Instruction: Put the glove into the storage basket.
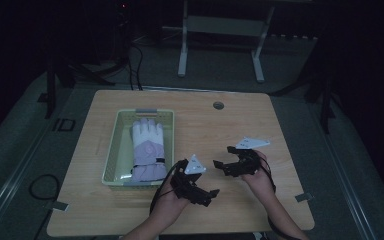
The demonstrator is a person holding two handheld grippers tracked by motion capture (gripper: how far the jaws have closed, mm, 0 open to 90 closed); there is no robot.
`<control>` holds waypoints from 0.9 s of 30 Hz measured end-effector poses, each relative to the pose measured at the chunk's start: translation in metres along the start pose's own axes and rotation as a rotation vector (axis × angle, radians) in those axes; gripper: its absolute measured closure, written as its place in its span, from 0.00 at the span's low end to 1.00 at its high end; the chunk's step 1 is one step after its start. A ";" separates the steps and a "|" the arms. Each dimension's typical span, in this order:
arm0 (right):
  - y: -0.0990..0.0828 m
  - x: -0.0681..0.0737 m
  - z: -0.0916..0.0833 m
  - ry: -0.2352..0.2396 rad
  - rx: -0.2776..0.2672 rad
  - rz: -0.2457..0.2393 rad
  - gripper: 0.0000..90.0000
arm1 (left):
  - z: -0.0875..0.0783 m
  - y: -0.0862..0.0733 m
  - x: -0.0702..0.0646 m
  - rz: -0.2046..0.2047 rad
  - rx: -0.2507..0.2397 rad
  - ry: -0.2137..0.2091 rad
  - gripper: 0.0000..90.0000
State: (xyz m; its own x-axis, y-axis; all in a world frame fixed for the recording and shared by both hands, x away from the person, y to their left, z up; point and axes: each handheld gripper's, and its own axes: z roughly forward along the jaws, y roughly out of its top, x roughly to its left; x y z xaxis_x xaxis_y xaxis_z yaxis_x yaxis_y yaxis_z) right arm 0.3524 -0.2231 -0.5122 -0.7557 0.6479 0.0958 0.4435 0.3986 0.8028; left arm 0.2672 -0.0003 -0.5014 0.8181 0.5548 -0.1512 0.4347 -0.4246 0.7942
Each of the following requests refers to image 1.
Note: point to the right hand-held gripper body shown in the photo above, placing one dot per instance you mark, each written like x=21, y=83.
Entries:
x=251, y=160

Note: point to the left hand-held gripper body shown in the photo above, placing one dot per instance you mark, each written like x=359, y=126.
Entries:
x=186, y=181

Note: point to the purple and white glove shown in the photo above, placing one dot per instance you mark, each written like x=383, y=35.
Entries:
x=148, y=146

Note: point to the pale green plastic basket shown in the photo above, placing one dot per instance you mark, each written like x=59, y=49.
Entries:
x=120, y=153

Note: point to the person's right hand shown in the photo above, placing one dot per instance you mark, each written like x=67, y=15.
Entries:
x=261, y=183

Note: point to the person's left hand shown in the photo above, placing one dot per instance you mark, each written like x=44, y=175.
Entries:
x=171, y=203

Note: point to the grey round table grommet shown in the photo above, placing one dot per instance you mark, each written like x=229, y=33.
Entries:
x=218, y=105

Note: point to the grey tape piece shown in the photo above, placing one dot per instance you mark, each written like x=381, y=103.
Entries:
x=58, y=206
x=304, y=197

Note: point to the dark metal stand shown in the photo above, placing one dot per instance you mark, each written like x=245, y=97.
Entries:
x=323, y=90

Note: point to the black tripod stand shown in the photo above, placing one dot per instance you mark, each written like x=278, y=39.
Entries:
x=66, y=71

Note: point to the white metal stand frame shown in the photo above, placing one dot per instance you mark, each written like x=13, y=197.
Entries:
x=220, y=25

